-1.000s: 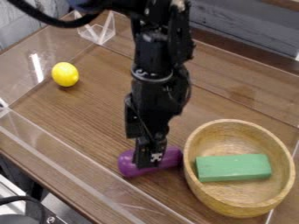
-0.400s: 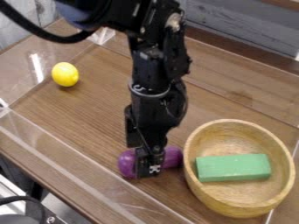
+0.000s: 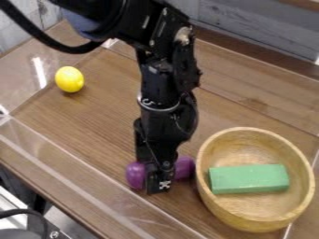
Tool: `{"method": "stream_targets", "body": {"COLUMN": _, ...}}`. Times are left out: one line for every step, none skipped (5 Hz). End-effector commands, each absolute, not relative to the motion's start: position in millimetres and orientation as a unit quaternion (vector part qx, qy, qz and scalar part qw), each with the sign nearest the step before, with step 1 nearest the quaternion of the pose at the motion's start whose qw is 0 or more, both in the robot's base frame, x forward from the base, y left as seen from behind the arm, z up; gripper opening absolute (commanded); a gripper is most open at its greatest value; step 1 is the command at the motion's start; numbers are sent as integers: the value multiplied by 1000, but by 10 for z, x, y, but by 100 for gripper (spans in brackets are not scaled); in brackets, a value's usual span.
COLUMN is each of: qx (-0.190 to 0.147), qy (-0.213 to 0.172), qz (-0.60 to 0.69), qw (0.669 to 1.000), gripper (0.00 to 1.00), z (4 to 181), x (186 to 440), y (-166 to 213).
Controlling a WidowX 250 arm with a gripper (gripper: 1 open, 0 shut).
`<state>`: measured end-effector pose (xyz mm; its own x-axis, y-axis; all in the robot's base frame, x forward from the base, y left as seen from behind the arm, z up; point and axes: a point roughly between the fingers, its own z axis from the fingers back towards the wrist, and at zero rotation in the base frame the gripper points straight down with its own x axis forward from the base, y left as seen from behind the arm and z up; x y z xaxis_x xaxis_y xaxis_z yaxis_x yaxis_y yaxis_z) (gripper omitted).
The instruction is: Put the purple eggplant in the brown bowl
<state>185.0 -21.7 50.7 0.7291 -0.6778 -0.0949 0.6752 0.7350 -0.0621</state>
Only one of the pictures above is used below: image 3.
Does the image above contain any clear acrylic tray wall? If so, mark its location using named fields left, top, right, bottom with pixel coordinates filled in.
left=0, top=110, right=207, bottom=239

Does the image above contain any purple toy eggplant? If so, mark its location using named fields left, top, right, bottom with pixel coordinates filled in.
left=125, top=157, right=196, bottom=190

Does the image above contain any black cable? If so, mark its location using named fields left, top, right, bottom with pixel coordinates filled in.
left=0, top=0, right=104, bottom=55

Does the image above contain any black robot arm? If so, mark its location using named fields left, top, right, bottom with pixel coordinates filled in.
left=49, top=0, right=201, bottom=194

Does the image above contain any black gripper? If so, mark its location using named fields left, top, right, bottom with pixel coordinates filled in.
left=132, top=92, right=199, bottom=196

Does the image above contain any black metal bracket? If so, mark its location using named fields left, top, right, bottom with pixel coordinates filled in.
left=26, top=209, right=72, bottom=239

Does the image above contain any yellow toy lemon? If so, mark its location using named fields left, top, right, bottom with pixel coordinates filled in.
left=54, top=66, right=84, bottom=93

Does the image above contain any brown wooden bowl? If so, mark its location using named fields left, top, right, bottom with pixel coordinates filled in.
left=196, top=127, right=315, bottom=232

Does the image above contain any green rectangular block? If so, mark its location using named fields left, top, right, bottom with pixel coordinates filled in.
left=208, top=164, right=291, bottom=194

